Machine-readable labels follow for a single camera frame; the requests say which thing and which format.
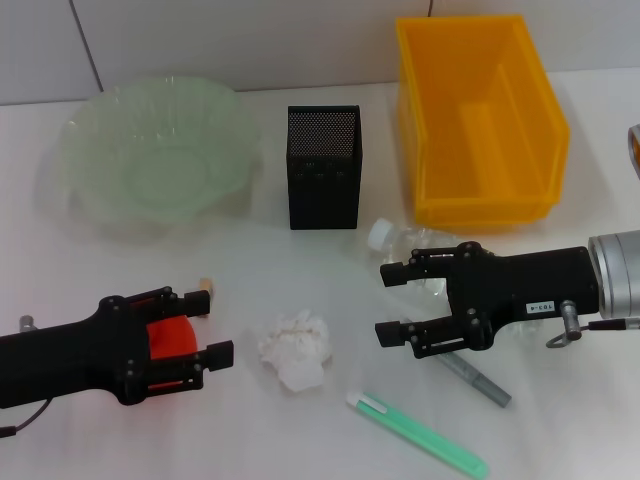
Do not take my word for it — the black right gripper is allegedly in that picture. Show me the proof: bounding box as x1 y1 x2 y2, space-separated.
374 241 603 360

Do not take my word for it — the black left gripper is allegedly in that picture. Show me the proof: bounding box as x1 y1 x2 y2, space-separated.
0 286 214 407

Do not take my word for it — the orange fruit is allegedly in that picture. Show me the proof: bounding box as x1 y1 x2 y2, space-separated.
145 314 199 394

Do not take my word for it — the clear plastic water bottle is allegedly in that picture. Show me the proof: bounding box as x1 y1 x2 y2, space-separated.
367 217 547 344

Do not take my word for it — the white paper ball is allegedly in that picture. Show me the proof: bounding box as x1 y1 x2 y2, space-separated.
255 309 335 394

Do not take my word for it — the grey marker pen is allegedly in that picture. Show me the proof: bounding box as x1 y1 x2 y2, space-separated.
433 349 513 409

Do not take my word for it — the green pen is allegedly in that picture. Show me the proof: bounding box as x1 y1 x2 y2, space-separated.
345 390 490 480

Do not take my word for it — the black mesh pen holder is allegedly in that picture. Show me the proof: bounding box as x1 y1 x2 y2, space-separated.
286 104 362 231

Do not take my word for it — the green glass fruit plate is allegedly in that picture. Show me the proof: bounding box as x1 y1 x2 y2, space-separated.
59 74 264 236

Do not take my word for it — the small wooden block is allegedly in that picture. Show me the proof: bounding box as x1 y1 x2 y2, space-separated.
195 278 218 320

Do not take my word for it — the yellow plastic bin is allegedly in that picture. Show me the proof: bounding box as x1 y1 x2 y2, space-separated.
395 14 571 229

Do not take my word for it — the left gripper cable with plug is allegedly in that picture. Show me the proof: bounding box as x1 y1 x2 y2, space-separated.
0 313 51 440

